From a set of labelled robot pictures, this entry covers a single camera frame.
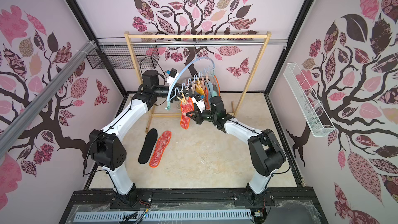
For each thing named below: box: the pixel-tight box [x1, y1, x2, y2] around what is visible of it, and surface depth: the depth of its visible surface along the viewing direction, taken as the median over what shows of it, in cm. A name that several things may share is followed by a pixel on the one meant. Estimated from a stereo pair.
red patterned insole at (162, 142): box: [149, 130, 172, 168], surface depth 92 cm
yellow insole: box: [194, 84, 206, 96], surface depth 82 cm
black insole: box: [138, 128, 159, 165], surface depth 94 cm
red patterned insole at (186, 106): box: [180, 96, 195, 130], surface depth 81 cm
